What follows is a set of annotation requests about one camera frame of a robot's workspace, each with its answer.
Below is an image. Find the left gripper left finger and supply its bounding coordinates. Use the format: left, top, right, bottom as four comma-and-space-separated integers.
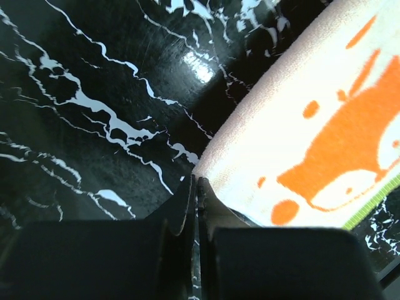
1, 176, 196, 299

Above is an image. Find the orange floral towel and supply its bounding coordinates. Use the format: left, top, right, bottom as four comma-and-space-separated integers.
194, 1, 399, 229

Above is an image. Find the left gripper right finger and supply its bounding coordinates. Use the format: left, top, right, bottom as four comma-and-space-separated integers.
197, 177, 384, 299

